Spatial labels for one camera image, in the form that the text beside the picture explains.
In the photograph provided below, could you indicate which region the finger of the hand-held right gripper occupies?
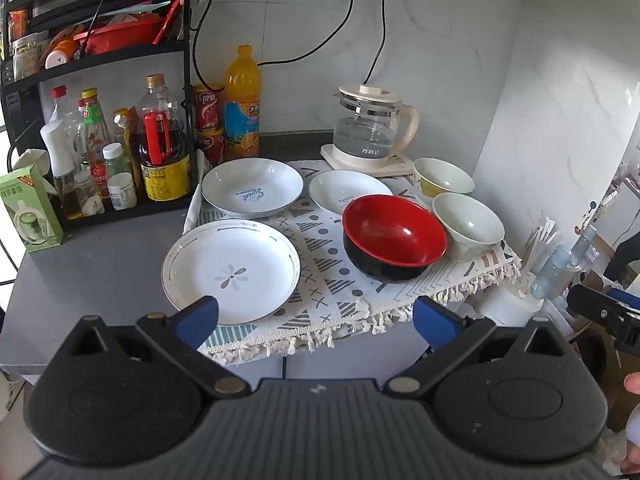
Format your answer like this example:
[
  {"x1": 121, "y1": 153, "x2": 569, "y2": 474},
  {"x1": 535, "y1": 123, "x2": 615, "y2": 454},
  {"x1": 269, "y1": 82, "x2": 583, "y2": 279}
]
[{"x1": 566, "y1": 284, "x2": 640, "y2": 348}]

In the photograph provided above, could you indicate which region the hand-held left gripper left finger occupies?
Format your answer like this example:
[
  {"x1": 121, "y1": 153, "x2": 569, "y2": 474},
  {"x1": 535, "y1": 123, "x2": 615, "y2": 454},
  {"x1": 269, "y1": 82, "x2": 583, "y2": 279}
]
[{"x1": 67, "y1": 296, "x2": 251, "y2": 401}]

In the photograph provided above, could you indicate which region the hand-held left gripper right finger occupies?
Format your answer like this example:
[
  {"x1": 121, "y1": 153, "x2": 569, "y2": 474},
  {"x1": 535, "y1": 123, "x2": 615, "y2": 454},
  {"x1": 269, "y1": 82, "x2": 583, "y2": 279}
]
[{"x1": 384, "y1": 296, "x2": 573, "y2": 401}]

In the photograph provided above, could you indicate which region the white plate with flower print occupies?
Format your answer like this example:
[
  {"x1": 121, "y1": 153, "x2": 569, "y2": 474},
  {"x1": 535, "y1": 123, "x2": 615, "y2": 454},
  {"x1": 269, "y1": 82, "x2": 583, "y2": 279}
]
[{"x1": 161, "y1": 218, "x2": 301, "y2": 326}]

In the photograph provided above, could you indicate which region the red and black bowl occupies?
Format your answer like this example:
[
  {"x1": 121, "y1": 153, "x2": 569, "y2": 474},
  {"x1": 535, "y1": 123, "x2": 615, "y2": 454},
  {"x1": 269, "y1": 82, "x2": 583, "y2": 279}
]
[{"x1": 342, "y1": 194, "x2": 448, "y2": 284}]

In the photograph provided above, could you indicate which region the plain white bowl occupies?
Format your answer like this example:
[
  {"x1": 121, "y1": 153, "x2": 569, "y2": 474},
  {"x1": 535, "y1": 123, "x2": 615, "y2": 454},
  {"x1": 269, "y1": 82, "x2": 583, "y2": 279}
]
[{"x1": 432, "y1": 192, "x2": 506, "y2": 263}]

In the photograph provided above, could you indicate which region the white plate with script print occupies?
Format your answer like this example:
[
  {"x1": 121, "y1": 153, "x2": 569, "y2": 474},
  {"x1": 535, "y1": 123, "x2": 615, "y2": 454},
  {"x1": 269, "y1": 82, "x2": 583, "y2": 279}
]
[{"x1": 201, "y1": 158, "x2": 305, "y2": 220}]

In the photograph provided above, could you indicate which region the white bowl with yellow print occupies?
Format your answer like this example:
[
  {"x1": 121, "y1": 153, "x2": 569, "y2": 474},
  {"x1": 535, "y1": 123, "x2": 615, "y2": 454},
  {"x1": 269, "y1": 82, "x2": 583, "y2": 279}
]
[{"x1": 413, "y1": 157, "x2": 475, "y2": 207}]

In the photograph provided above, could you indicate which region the white plate with rolling-pin print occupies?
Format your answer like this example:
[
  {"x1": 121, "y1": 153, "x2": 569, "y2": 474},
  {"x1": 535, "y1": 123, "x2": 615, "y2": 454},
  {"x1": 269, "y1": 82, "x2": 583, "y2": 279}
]
[{"x1": 308, "y1": 169, "x2": 396, "y2": 217}]

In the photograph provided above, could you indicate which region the pale blue spray bottle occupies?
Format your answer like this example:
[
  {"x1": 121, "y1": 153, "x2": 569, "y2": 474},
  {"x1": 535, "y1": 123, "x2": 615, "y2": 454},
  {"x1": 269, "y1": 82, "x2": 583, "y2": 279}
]
[{"x1": 529, "y1": 244, "x2": 575, "y2": 301}]

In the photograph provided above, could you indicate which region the white round container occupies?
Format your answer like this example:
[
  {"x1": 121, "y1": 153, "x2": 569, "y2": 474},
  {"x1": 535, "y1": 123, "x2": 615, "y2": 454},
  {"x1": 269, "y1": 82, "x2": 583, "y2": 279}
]
[{"x1": 479, "y1": 280, "x2": 545, "y2": 328}]

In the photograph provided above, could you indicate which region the bundle of white sticks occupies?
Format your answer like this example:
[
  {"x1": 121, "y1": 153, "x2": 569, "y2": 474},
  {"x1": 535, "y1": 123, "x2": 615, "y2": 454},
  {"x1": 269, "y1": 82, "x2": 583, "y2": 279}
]
[{"x1": 522, "y1": 214, "x2": 562, "y2": 272}]

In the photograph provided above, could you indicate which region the patterned fringed table mat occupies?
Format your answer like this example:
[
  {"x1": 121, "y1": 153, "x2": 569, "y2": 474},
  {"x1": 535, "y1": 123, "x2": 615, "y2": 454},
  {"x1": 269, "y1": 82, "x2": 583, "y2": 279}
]
[{"x1": 182, "y1": 159, "x2": 524, "y2": 367}]

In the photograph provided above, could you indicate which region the small white jar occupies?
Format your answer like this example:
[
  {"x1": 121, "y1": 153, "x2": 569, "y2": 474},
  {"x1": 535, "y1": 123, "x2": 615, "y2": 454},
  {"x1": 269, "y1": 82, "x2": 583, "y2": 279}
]
[{"x1": 107, "y1": 172, "x2": 139, "y2": 211}]

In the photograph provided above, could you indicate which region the large dark soy sauce bottle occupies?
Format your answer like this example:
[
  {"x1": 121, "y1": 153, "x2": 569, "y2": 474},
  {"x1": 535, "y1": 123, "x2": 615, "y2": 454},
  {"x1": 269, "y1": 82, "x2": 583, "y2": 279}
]
[{"x1": 137, "y1": 73, "x2": 194, "y2": 204}]

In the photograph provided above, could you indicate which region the small bottle with white cap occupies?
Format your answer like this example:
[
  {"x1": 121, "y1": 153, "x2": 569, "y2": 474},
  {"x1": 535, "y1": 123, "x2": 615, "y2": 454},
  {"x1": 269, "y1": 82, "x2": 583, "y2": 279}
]
[{"x1": 102, "y1": 142, "x2": 132, "y2": 196}]

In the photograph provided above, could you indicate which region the cream kettle base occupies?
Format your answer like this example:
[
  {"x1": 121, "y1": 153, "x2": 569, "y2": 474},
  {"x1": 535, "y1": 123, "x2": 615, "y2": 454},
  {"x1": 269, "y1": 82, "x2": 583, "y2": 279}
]
[{"x1": 320, "y1": 143, "x2": 416, "y2": 177}]

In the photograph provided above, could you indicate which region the green and white carton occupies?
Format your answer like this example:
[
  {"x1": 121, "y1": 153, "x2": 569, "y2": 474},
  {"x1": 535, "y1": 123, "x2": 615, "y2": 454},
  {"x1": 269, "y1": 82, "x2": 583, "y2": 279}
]
[{"x1": 0, "y1": 164, "x2": 65, "y2": 254}]

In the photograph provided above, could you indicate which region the yellow squeeze bottle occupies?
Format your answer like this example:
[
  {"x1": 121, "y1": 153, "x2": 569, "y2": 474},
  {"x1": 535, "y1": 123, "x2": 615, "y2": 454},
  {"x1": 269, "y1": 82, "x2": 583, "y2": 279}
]
[{"x1": 112, "y1": 107, "x2": 142, "y2": 176}]

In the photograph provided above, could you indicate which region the oil dispenser with white top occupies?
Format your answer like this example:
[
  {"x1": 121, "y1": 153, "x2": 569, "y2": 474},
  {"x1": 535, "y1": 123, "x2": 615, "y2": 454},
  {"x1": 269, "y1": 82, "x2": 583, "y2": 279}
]
[{"x1": 39, "y1": 119, "x2": 85, "y2": 221}]

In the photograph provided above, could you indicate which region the glass kettle with cream lid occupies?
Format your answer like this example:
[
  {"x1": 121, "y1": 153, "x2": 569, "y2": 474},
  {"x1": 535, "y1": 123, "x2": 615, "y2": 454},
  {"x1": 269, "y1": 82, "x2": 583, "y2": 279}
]
[{"x1": 332, "y1": 83, "x2": 420, "y2": 162}]

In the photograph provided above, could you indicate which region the sauce bottle with yellow cap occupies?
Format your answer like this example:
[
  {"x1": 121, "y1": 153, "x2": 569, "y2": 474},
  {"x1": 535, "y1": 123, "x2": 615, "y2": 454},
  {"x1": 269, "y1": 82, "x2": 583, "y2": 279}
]
[{"x1": 80, "y1": 87, "x2": 113, "y2": 201}]

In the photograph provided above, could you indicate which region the orange juice bottle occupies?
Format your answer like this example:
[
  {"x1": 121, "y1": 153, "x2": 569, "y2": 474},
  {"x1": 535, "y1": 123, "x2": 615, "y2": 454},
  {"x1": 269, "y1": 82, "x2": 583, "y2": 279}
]
[{"x1": 223, "y1": 45, "x2": 263, "y2": 162}]

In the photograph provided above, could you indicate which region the clear bottle with red cap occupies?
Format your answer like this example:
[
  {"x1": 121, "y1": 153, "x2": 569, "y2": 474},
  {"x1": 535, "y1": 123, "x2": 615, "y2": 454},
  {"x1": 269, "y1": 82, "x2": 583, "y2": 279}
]
[{"x1": 49, "y1": 85, "x2": 85, "y2": 163}]

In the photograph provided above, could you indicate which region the black metal shelf rack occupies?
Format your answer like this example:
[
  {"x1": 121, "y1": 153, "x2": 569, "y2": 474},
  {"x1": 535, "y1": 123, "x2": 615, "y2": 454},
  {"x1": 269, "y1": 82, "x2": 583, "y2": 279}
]
[{"x1": 0, "y1": 0, "x2": 197, "y2": 233}]

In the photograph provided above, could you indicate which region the red plastic basket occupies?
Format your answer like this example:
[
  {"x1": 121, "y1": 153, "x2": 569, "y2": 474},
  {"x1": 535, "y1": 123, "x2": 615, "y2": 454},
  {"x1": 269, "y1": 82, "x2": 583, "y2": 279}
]
[{"x1": 73, "y1": 14, "x2": 162, "y2": 56}]

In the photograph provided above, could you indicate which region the white and orange bottle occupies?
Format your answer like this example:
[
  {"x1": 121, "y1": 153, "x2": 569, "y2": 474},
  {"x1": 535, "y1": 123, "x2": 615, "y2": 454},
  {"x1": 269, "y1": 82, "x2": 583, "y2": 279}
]
[{"x1": 44, "y1": 39, "x2": 82, "y2": 70}]

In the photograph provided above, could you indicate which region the glass jar with grains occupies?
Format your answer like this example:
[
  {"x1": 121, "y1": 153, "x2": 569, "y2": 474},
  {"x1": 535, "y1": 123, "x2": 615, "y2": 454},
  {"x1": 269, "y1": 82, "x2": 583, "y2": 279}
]
[{"x1": 12, "y1": 32, "x2": 52, "y2": 81}]

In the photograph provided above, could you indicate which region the thin black cable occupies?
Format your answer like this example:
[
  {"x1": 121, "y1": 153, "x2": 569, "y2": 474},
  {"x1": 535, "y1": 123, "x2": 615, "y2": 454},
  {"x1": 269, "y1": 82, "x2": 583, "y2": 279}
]
[{"x1": 93, "y1": 0, "x2": 221, "y2": 92}]

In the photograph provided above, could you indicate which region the black power cable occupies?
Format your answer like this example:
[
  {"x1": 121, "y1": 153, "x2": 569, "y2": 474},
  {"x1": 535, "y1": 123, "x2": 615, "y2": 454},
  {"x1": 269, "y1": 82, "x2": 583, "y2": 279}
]
[
  {"x1": 256, "y1": 0, "x2": 364, "y2": 68},
  {"x1": 361, "y1": 0, "x2": 393, "y2": 87}
]

